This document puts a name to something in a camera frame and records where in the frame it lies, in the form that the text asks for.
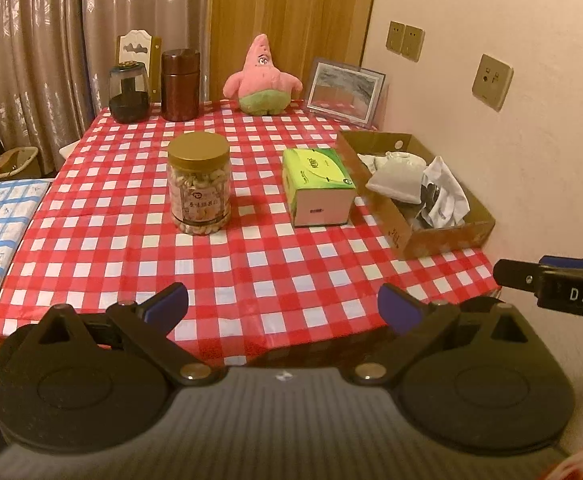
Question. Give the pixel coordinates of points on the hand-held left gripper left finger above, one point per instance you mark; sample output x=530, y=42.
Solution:
x=164, y=305

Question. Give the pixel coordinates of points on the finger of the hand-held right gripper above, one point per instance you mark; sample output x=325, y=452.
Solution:
x=564, y=261
x=516, y=274

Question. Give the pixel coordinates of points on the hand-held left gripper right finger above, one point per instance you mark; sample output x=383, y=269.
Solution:
x=396, y=307

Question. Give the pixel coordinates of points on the brown cardboard box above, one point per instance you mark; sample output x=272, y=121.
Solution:
x=436, y=242

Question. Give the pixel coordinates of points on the white cloth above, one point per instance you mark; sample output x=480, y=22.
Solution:
x=446, y=200

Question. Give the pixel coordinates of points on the pale green cloth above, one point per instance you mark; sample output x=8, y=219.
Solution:
x=396, y=180

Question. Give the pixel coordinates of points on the nut jar with gold lid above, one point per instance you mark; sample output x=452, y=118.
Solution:
x=199, y=185

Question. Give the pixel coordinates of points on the red checked tablecloth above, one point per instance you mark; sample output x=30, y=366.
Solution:
x=271, y=240

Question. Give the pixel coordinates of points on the green tissue box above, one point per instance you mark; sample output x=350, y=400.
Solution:
x=316, y=180

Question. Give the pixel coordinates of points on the blue patterned bed sheet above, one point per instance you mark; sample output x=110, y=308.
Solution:
x=1, y=240

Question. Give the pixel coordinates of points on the tan basket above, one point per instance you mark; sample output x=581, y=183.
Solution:
x=13, y=162

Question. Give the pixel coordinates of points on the glass jar with dark contents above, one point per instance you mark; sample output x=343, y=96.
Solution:
x=129, y=95

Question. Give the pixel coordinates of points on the brown wooden canister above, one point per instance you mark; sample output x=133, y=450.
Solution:
x=180, y=85

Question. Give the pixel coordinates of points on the pink starfish plush toy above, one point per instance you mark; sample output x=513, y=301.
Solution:
x=264, y=80

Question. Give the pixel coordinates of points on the beige patterned curtain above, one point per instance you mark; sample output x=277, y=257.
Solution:
x=146, y=0
x=26, y=60

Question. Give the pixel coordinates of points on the wooden door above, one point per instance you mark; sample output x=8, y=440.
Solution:
x=291, y=5

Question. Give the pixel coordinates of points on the gold wall socket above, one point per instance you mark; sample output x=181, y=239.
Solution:
x=493, y=81

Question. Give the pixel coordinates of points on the clear picture frame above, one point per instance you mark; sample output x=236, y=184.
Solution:
x=344, y=92

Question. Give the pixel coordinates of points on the gold wall switch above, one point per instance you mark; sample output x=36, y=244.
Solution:
x=395, y=36
x=413, y=43

